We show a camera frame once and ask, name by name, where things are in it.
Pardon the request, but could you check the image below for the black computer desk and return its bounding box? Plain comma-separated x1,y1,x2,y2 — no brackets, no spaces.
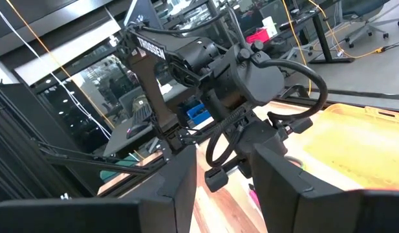
103,82,200,159

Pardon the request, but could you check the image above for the blue storage bin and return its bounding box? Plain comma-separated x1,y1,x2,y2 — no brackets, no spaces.
186,102,212,126

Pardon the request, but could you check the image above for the black computer mouse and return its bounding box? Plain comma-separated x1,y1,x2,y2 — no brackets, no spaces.
125,122,151,140

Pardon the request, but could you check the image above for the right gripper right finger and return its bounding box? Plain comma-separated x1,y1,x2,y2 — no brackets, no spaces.
250,144,399,233

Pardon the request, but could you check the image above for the orange hanging cable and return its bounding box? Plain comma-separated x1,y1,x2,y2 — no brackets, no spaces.
5,0,116,130

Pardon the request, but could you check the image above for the black desk leg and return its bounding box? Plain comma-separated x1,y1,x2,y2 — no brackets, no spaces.
310,12,356,65

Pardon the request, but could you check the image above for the red storage bin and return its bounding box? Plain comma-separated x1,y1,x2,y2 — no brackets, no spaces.
245,28,272,45

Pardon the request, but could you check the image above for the orange plastic box lid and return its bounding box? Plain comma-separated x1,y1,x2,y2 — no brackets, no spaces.
302,102,399,192

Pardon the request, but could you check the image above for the backlit keyboard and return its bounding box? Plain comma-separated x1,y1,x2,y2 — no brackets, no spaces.
131,102,154,128

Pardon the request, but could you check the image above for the pink highlighter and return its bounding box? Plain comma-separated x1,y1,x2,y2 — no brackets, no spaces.
248,183,262,210

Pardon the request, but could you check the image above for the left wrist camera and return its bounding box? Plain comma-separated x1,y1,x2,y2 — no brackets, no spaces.
283,116,314,135

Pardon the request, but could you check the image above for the long yellow extension cable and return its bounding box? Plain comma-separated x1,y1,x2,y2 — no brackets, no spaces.
281,0,314,95

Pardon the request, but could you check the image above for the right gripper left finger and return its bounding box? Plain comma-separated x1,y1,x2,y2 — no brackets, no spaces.
0,145,199,233

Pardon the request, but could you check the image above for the yellow floor cable with plug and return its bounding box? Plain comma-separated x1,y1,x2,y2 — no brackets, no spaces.
308,0,399,60

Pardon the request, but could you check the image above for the white hanging cable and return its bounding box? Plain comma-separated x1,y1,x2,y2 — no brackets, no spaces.
0,0,113,140

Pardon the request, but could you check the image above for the office chair with white base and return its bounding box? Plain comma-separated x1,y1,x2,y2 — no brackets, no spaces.
340,0,399,49

